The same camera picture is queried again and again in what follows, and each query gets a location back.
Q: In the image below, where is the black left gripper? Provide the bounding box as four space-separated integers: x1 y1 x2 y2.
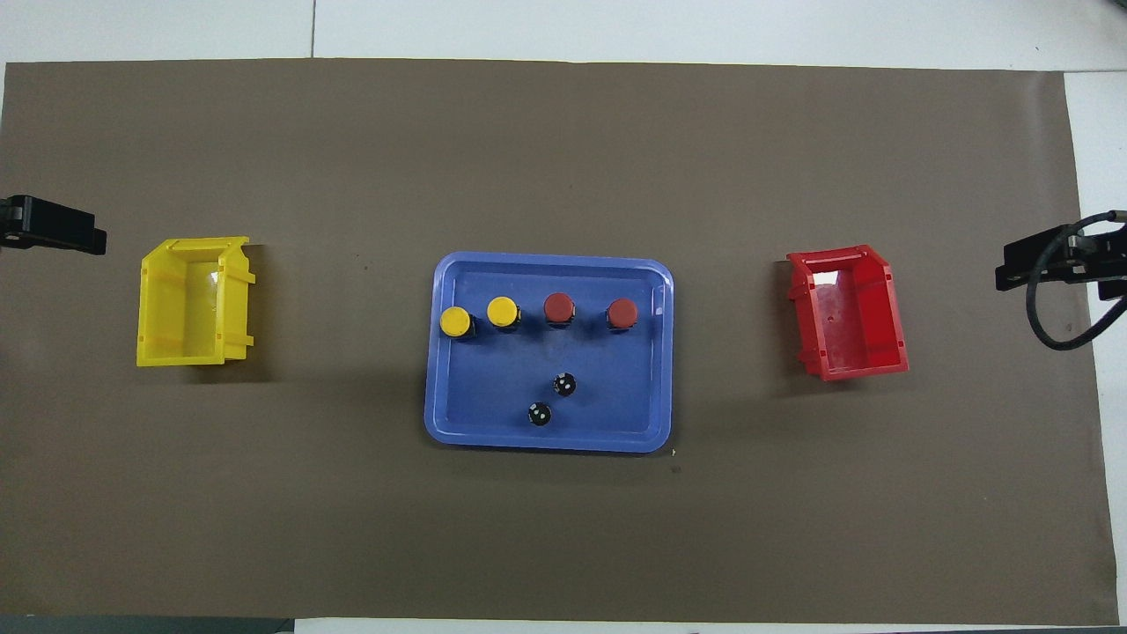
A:
0 195 107 256

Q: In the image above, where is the red storage bin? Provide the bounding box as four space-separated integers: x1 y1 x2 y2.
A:
785 244 910 382

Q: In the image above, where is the brown table mat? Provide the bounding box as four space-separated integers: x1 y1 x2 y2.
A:
0 58 1119 626

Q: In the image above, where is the yellow storage bin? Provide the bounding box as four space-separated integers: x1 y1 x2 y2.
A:
136 236 257 368

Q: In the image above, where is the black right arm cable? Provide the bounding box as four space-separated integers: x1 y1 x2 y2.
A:
1026 210 1127 351

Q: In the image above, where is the blue plastic tray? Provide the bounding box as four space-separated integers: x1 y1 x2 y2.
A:
424 251 675 454

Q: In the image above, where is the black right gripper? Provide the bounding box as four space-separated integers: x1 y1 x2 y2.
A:
995 220 1127 292

